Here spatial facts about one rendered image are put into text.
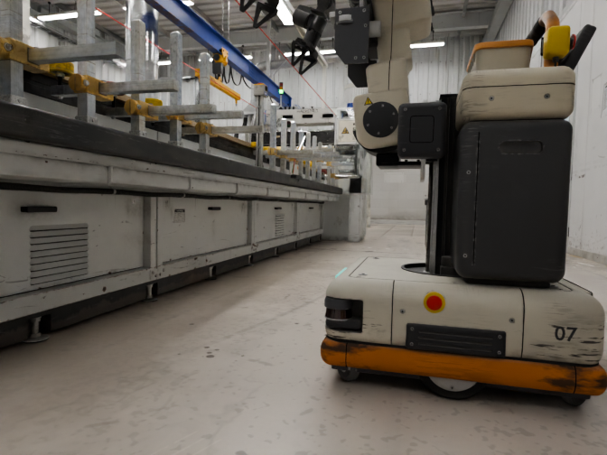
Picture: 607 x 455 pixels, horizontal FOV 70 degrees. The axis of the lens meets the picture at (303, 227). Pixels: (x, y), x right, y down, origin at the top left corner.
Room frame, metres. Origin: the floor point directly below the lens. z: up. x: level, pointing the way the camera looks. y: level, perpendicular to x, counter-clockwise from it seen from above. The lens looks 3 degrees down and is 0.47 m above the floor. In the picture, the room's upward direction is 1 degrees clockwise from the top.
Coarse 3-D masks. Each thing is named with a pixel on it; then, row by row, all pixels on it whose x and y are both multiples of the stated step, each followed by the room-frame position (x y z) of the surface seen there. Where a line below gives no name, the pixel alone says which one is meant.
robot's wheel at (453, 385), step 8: (424, 376) 1.05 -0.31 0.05; (432, 376) 1.05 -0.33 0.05; (432, 384) 1.05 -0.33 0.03; (440, 384) 1.04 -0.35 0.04; (448, 384) 1.04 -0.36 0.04; (456, 384) 1.03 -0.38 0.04; (464, 384) 1.03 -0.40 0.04; (472, 384) 1.02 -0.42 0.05; (480, 384) 1.02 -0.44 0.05; (440, 392) 1.04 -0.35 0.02; (448, 392) 1.04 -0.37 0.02; (456, 392) 1.03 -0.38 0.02; (464, 392) 1.03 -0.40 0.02; (472, 392) 1.02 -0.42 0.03
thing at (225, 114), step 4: (220, 112) 1.78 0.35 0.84; (224, 112) 1.78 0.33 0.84; (228, 112) 1.77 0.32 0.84; (232, 112) 1.77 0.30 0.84; (236, 112) 1.76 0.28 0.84; (240, 112) 1.76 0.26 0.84; (160, 116) 1.85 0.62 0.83; (164, 116) 1.84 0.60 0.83; (184, 116) 1.82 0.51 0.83; (188, 116) 1.82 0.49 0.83; (192, 116) 1.81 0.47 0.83; (196, 116) 1.81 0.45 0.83; (200, 116) 1.80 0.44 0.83; (204, 116) 1.80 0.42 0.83; (208, 116) 1.79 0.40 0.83; (212, 116) 1.79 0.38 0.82; (216, 116) 1.78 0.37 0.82; (220, 116) 1.78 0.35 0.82; (224, 116) 1.78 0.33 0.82; (228, 116) 1.77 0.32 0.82; (232, 116) 1.77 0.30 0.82; (236, 116) 1.76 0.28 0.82; (240, 116) 1.76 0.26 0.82; (160, 120) 1.86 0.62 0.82; (164, 120) 1.86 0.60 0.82; (168, 120) 1.86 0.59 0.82
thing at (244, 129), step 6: (216, 126) 2.06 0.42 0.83; (222, 126) 2.05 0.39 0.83; (228, 126) 2.04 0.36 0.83; (234, 126) 2.03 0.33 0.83; (240, 126) 2.03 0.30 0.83; (246, 126) 2.02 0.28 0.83; (252, 126) 2.01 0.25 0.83; (258, 126) 2.00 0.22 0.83; (264, 126) 2.02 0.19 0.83; (186, 132) 2.09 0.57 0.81; (192, 132) 2.09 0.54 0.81; (216, 132) 2.06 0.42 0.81; (222, 132) 2.05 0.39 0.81; (228, 132) 2.04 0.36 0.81; (234, 132) 2.03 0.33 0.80; (240, 132) 2.03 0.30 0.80; (246, 132) 2.02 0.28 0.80; (252, 132) 2.01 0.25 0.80; (258, 132) 2.01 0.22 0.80; (264, 132) 2.02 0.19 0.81
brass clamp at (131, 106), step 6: (126, 102) 1.52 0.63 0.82; (132, 102) 1.52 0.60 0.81; (138, 102) 1.53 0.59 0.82; (144, 102) 1.55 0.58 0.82; (126, 108) 1.52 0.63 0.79; (132, 108) 1.52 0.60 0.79; (138, 108) 1.52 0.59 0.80; (144, 108) 1.55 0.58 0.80; (132, 114) 1.53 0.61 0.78; (138, 114) 1.53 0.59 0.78; (144, 114) 1.55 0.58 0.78; (150, 120) 1.64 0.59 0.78; (156, 120) 1.64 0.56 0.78
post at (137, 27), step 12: (132, 24) 1.55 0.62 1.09; (144, 24) 1.57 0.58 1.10; (132, 36) 1.55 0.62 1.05; (144, 36) 1.57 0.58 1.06; (132, 48) 1.55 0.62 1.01; (144, 48) 1.57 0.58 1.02; (132, 60) 1.55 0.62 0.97; (144, 60) 1.57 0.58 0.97; (132, 72) 1.55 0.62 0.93; (144, 72) 1.57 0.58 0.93; (132, 96) 1.55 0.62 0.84; (144, 96) 1.57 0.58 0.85; (132, 120) 1.55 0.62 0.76; (144, 120) 1.57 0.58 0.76
